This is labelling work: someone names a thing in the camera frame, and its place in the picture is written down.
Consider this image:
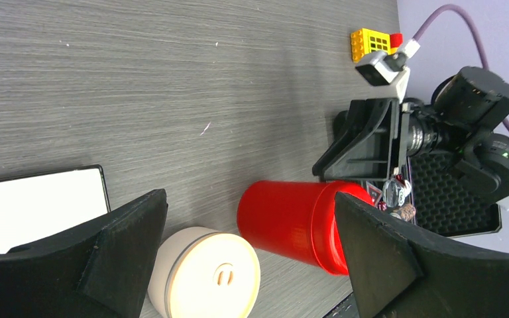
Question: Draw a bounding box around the black poker chip case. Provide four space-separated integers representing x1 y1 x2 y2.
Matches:
327 154 501 317

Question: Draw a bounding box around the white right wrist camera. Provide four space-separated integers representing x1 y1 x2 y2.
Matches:
355 38 420 103

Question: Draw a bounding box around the red tall cup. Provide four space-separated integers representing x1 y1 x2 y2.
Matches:
237 180 324 266

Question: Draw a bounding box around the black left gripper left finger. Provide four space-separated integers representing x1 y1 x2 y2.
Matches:
0 189 168 317

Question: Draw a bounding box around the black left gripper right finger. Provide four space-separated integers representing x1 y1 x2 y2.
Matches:
335 193 509 317

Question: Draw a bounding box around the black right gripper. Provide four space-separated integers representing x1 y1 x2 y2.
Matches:
312 98 457 182

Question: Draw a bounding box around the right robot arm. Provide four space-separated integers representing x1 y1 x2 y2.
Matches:
312 66 509 204

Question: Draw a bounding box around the steel round lunch container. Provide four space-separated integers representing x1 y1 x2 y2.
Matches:
148 227 218 317

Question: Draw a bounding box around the red round lid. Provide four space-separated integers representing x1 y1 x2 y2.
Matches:
310 182 373 276

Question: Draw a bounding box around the yellow tape measure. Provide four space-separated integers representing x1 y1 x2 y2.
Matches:
349 28 403 63

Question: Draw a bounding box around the white square plate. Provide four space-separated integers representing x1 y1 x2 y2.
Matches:
0 165 110 254

